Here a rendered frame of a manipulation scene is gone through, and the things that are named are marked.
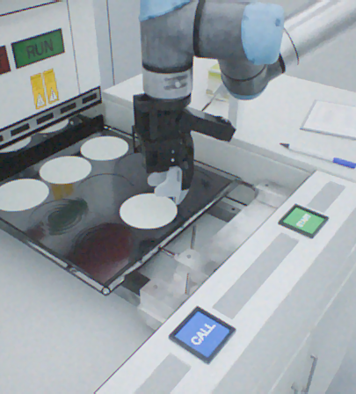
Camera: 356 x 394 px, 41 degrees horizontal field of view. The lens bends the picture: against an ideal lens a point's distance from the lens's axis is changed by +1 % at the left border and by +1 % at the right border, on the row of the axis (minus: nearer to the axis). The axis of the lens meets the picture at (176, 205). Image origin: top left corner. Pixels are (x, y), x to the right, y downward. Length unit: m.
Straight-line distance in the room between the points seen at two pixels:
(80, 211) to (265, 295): 0.38
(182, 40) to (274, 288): 0.34
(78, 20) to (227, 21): 0.47
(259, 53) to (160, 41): 0.13
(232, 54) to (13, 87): 0.47
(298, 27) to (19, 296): 0.61
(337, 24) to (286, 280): 0.39
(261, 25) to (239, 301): 0.34
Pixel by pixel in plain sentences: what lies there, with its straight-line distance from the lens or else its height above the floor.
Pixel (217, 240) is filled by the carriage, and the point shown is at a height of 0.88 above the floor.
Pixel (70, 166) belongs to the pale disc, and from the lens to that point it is 0.97.
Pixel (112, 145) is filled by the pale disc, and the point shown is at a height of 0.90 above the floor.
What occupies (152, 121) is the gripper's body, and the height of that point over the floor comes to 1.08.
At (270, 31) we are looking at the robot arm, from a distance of 0.63.
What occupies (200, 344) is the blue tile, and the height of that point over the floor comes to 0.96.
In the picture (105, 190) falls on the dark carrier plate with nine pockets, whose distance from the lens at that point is 0.88.
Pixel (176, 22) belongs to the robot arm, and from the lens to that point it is 0.65.
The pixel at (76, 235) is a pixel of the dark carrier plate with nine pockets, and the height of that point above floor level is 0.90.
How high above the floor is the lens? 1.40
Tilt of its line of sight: 37 degrees down
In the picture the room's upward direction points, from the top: straight up
